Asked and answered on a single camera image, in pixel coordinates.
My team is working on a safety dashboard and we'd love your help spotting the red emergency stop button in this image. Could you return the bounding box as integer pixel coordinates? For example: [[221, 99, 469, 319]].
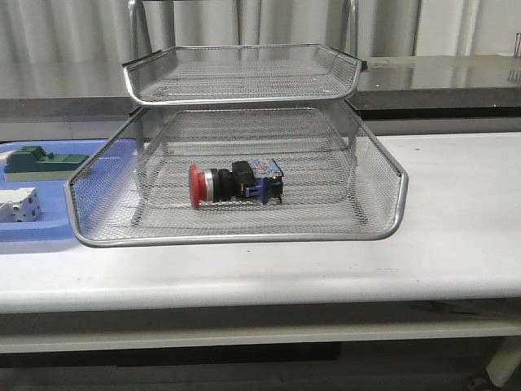
[[188, 159, 284, 209]]

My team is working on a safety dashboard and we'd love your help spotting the mesh tray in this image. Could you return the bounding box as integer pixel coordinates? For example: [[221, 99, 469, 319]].
[[64, 101, 408, 247], [134, 135, 353, 213], [123, 43, 366, 106]]

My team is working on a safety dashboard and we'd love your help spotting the blue plastic tray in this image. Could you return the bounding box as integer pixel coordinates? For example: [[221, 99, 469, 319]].
[[0, 138, 138, 244]]

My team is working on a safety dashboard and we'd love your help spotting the green and beige relay module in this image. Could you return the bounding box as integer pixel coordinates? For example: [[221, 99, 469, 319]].
[[4, 146, 89, 182]]

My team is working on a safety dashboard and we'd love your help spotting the white circuit breaker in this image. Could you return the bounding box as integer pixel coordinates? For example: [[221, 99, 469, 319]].
[[1, 187, 42, 223]]

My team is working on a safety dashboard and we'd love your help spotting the grey stone counter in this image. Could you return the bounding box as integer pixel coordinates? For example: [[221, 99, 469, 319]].
[[1, 55, 520, 120]]

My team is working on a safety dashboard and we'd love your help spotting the grey wire rack frame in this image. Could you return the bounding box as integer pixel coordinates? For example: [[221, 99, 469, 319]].
[[125, 0, 369, 227]]

